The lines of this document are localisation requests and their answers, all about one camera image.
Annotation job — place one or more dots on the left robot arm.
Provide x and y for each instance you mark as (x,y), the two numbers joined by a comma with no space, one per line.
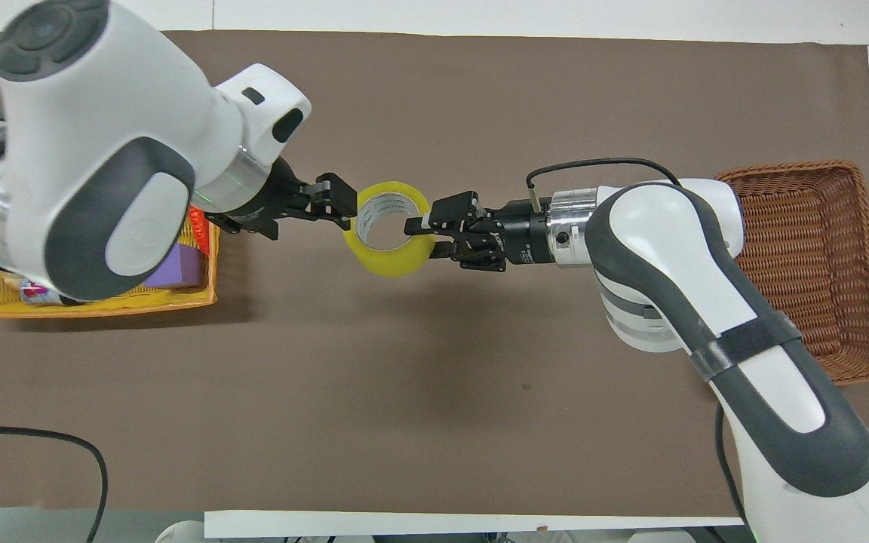
(95,98)

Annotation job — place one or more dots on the purple block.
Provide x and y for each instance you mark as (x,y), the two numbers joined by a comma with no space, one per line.
(178,268)

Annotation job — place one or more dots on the small white printed packet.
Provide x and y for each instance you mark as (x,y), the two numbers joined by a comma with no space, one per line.
(36,292)

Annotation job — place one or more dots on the yellow tape roll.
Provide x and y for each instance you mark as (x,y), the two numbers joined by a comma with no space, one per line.
(397,260)

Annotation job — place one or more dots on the yellow woven basket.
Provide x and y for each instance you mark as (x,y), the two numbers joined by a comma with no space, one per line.
(102,305)

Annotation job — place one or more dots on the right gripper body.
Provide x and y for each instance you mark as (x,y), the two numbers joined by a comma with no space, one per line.
(519,234)

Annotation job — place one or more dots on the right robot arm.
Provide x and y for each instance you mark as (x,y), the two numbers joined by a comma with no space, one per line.
(676,256)

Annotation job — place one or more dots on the red packet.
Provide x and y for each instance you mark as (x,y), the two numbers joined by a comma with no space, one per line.
(199,225)

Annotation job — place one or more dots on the brown wicker basket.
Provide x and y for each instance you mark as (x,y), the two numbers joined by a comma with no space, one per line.
(804,249)

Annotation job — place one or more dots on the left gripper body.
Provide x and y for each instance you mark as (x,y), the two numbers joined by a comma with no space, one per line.
(272,197)

